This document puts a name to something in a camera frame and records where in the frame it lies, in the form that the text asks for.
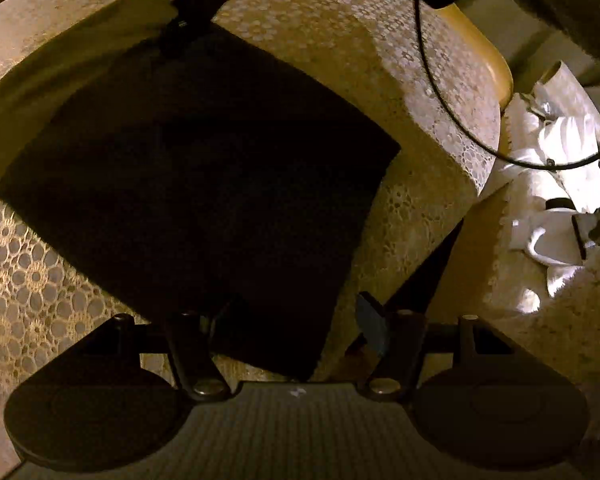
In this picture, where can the white clothes pile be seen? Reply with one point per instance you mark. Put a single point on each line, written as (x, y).
(570, 135)

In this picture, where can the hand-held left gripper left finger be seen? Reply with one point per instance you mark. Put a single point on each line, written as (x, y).
(220, 325)

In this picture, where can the wooden chair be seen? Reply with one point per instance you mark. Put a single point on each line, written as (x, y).
(490, 55)

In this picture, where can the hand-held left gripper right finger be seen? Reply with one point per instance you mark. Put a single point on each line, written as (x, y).
(372, 320)

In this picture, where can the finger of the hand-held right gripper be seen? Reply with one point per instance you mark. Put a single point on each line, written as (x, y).
(200, 5)

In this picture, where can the beige shaggy rug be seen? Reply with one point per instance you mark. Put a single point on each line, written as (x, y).
(580, 360)

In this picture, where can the person's right forearm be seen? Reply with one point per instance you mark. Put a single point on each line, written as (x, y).
(555, 0)

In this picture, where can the beige shirt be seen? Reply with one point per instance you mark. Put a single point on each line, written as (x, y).
(205, 160)

